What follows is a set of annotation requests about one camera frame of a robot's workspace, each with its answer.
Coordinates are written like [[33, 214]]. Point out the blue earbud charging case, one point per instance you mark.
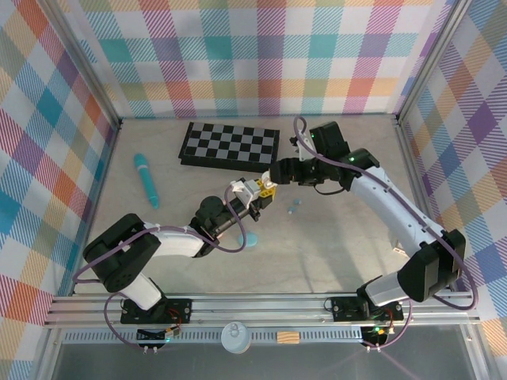
[[250, 240]]

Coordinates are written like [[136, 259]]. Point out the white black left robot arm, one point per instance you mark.
[[174, 239]]

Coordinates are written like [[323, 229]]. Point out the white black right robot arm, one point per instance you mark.
[[380, 198]]

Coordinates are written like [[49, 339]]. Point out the black grey folding chessboard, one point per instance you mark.
[[222, 140]]

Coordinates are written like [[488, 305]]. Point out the teal marker pen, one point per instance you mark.
[[142, 170]]

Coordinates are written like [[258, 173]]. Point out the white round plastic cup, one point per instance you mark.
[[235, 338]]

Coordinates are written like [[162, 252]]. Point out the small pink framed card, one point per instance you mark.
[[397, 250]]

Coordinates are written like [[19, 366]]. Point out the small electronics board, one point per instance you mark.
[[376, 332], [170, 334]]

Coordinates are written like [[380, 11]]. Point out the small wooden block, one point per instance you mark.
[[288, 337]]

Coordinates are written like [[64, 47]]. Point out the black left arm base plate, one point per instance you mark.
[[180, 308]]

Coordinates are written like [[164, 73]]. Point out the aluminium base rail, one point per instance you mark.
[[257, 308]]

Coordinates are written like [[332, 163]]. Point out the aluminium frame floor beam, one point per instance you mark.
[[421, 198], [99, 190]]

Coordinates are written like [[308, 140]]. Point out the aluminium frame post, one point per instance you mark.
[[87, 67], [431, 59]]

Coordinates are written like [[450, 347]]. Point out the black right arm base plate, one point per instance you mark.
[[344, 308]]

